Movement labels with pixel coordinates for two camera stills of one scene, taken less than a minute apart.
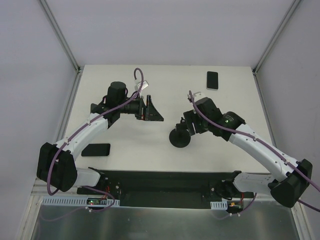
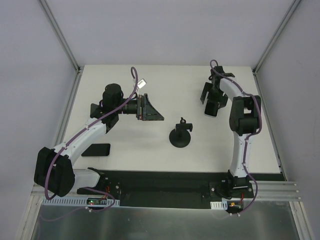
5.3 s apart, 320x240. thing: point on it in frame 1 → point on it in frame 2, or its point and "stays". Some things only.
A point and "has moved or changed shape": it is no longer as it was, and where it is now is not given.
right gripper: x=189 y=124 → x=214 y=97
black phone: x=100 y=149 stays
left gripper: x=145 y=108 stays
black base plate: x=163 y=189 stays
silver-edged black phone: x=212 y=80 has moved or changed shape
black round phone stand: x=180 y=137 stays
